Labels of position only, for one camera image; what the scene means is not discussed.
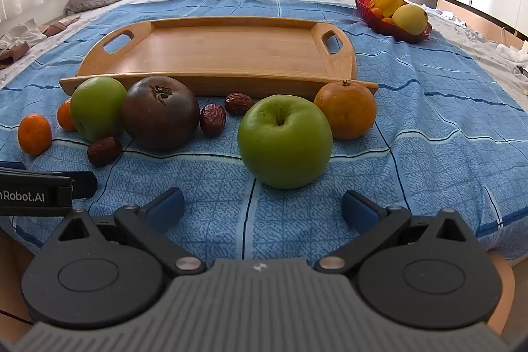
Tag red glass bowl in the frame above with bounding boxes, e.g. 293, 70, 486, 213
355, 0, 433, 44

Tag small mandarin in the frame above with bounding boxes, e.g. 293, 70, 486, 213
56, 97, 78, 132
17, 114, 53, 157

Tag blue checked blanket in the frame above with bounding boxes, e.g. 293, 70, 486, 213
0, 0, 528, 260

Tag small green apple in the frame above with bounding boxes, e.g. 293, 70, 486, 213
69, 77, 128, 142

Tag white cloth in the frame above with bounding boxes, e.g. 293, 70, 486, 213
0, 19, 47, 48

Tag white crumpled clothes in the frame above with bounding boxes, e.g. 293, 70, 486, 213
437, 8, 528, 82

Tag red date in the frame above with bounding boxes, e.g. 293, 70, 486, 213
225, 92, 254, 116
87, 136, 123, 167
200, 103, 227, 138

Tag yellow lemon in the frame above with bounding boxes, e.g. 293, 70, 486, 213
391, 4, 428, 35

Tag wooden tray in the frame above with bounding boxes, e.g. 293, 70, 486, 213
59, 16, 379, 101

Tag large green apple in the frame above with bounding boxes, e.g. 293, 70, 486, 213
237, 94, 334, 190

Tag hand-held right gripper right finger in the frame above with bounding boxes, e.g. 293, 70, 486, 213
313, 189, 488, 277

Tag large orange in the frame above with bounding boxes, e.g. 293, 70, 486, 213
313, 80, 378, 141

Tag yellow starfruit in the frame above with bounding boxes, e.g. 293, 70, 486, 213
368, 0, 404, 18

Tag brown cloth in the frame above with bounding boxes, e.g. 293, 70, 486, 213
0, 41, 32, 71
41, 16, 82, 38

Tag dark purple tomato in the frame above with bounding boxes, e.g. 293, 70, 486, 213
121, 75, 201, 152

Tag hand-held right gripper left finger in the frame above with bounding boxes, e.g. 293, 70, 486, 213
41, 187, 207, 278

